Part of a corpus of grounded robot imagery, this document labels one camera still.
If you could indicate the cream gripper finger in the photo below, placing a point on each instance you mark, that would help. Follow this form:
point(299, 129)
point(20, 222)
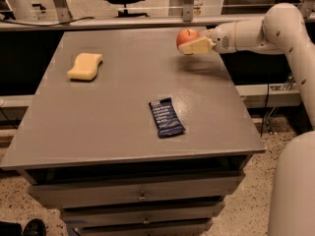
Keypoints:
point(201, 45)
point(206, 33)

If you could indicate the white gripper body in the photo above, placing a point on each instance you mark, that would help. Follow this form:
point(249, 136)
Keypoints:
point(222, 40)

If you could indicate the red apple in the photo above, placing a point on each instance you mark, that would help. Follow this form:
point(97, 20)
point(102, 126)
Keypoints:
point(186, 36)

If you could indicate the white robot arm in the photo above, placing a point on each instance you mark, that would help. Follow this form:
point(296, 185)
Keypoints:
point(281, 31)

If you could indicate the grey metal railing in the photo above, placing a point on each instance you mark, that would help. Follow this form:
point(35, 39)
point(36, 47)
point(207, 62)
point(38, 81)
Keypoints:
point(90, 23)

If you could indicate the dark blue snack bar wrapper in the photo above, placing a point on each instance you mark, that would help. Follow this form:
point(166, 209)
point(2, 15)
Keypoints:
point(166, 119)

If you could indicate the grey drawer cabinet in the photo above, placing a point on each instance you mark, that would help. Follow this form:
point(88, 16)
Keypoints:
point(92, 151)

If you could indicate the yellow sponge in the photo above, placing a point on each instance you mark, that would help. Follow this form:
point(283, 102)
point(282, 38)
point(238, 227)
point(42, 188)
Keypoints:
point(85, 67)

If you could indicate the black shoe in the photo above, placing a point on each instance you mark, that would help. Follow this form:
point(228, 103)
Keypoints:
point(35, 227)

